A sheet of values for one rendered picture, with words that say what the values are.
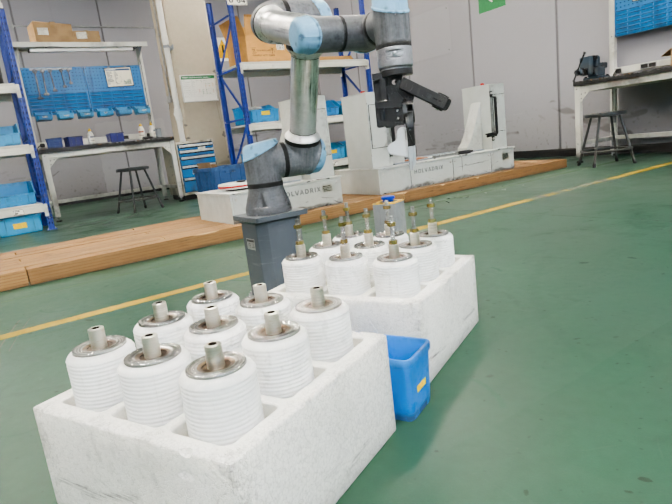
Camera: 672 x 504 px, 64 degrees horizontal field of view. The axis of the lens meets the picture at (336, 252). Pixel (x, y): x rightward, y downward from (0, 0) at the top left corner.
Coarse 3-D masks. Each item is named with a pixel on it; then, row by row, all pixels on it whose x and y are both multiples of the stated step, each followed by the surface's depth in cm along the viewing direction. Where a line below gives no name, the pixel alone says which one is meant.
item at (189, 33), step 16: (176, 0) 684; (192, 0) 696; (176, 16) 686; (192, 16) 698; (160, 32) 708; (176, 32) 688; (192, 32) 700; (208, 32) 712; (176, 48) 691; (192, 48) 702; (208, 48) 714; (176, 64) 693; (192, 64) 704; (208, 64) 716; (176, 80) 698; (192, 112) 711; (208, 112) 723; (176, 128) 737; (192, 128) 713; (208, 128) 726; (224, 128) 740; (224, 144) 741; (224, 160) 743
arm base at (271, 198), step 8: (256, 184) 168; (264, 184) 168; (272, 184) 169; (280, 184) 171; (248, 192) 172; (256, 192) 169; (264, 192) 168; (272, 192) 169; (280, 192) 170; (248, 200) 171; (256, 200) 169; (264, 200) 168; (272, 200) 168; (280, 200) 170; (288, 200) 175; (248, 208) 171; (256, 208) 168; (264, 208) 168; (272, 208) 168; (280, 208) 169; (288, 208) 172
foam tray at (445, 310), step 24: (456, 264) 128; (432, 288) 112; (456, 288) 123; (360, 312) 110; (384, 312) 107; (408, 312) 105; (432, 312) 110; (456, 312) 123; (408, 336) 106; (432, 336) 110; (456, 336) 123; (432, 360) 110
